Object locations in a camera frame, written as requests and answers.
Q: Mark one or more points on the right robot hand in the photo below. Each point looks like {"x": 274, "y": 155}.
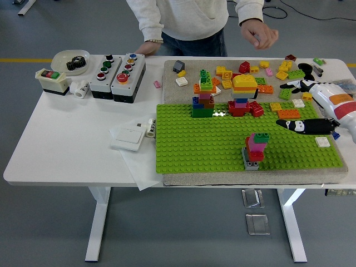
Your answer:
{"x": 331, "y": 100}

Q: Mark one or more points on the person's right hand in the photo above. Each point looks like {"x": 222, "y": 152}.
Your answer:
{"x": 147, "y": 48}

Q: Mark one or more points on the person's left hand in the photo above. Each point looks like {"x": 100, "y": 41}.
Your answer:
{"x": 260, "y": 34}

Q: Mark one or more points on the yellow square brick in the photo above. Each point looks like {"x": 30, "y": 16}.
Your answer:
{"x": 220, "y": 70}
{"x": 264, "y": 64}
{"x": 306, "y": 96}
{"x": 276, "y": 107}
{"x": 253, "y": 69}
{"x": 226, "y": 84}
{"x": 283, "y": 68}
{"x": 281, "y": 74}
{"x": 287, "y": 64}
{"x": 226, "y": 75}

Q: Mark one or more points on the black square brick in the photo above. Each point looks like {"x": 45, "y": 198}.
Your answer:
{"x": 254, "y": 95}

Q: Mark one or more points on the large red brick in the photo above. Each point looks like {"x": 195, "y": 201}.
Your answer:
{"x": 257, "y": 109}

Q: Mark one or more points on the dark green brick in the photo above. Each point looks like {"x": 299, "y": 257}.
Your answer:
{"x": 262, "y": 137}

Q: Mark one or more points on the pink square brick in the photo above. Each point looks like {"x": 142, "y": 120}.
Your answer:
{"x": 254, "y": 150}
{"x": 254, "y": 145}

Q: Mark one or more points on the person's left forearm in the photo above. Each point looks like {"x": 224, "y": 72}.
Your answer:
{"x": 250, "y": 11}

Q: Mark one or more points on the person's right forearm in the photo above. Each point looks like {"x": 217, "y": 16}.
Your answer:
{"x": 148, "y": 25}

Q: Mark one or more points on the white square brick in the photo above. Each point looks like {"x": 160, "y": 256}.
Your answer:
{"x": 181, "y": 81}
{"x": 298, "y": 103}
{"x": 217, "y": 90}
{"x": 322, "y": 142}

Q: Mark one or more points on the grey sloped brick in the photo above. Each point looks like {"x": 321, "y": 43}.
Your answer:
{"x": 178, "y": 66}

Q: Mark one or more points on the small blue brick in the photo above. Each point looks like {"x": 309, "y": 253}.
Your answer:
{"x": 336, "y": 135}

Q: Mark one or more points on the narrow red brick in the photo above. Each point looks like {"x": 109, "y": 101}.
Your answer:
{"x": 244, "y": 67}

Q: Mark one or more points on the small pink brick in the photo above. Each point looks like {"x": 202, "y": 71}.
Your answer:
{"x": 269, "y": 72}
{"x": 157, "y": 84}

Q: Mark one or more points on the brown brick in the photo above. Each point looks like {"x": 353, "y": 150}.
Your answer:
{"x": 290, "y": 57}

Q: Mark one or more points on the small yellow brick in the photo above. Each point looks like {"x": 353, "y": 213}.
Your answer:
{"x": 181, "y": 73}

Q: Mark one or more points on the long light green brick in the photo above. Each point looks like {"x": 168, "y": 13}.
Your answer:
{"x": 296, "y": 74}
{"x": 285, "y": 94}

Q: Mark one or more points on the flat light green brick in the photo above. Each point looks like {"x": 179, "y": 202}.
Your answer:
{"x": 261, "y": 81}

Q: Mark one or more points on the small red brick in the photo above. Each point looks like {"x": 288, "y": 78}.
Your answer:
{"x": 235, "y": 76}

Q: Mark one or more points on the red-based yellow-domed brick tower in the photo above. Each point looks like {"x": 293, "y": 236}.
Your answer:
{"x": 243, "y": 83}

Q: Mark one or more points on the small orange brick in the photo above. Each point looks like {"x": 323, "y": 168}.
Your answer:
{"x": 216, "y": 81}

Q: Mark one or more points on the green-based multicolour brick tower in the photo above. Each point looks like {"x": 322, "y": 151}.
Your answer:
{"x": 202, "y": 111}

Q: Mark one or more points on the red square brick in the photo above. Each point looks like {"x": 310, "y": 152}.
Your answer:
{"x": 256, "y": 156}

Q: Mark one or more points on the grey square brick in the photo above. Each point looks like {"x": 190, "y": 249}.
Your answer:
{"x": 251, "y": 165}

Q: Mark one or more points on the plastic bag of blue parts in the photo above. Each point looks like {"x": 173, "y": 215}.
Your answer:
{"x": 347, "y": 84}

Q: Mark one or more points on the metal hand tool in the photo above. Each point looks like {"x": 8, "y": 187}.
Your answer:
{"x": 317, "y": 71}

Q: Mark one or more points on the small green keyed block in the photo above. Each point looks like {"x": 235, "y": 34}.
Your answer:
{"x": 317, "y": 61}

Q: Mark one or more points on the emergency-stop button control box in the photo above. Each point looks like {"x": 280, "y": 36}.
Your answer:
{"x": 123, "y": 89}

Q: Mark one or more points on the person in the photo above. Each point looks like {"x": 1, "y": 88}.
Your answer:
{"x": 189, "y": 19}

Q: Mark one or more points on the three-button control box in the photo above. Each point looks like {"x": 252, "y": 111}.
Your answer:
{"x": 97, "y": 86}

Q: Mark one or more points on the black gear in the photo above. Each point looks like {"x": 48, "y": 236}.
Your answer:
{"x": 75, "y": 63}

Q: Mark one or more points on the white pipe tee fitting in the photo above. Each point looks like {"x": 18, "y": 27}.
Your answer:
{"x": 79, "y": 89}

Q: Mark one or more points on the white printed tube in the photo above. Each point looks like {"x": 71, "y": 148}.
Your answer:
{"x": 150, "y": 130}

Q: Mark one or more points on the white bowl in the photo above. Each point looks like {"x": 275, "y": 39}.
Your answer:
{"x": 59, "y": 62}

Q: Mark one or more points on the desk control panel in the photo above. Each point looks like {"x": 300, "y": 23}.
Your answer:
{"x": 339, "y": 192}

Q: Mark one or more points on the green studded baseplate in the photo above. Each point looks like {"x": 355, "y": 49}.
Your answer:
{"x": 194, "y": 144}

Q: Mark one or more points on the white paper sheet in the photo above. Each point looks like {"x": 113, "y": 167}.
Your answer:
{"x": 139, "y": 169}

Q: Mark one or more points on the metal floor socket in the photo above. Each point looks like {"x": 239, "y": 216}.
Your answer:
{"x": 258, "y": 224}
{"x": 252, "y": 198}

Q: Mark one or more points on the white table foot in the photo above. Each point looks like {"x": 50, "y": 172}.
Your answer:
{"x": 26, "y": 7}

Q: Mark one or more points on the grey-brown mat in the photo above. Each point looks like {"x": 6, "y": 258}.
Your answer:
{"x": 194, "y": 179}

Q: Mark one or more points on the white table leg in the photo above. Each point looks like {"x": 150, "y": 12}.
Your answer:
{"x": 96, "y": 236}
{"x": 294, "y": 236}

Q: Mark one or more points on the white wall switch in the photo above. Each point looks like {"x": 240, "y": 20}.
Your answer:
{"x": 126, "y": 137}

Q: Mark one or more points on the white red-green switch box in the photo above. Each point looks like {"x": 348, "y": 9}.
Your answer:
{"x": 53, "y": 83}

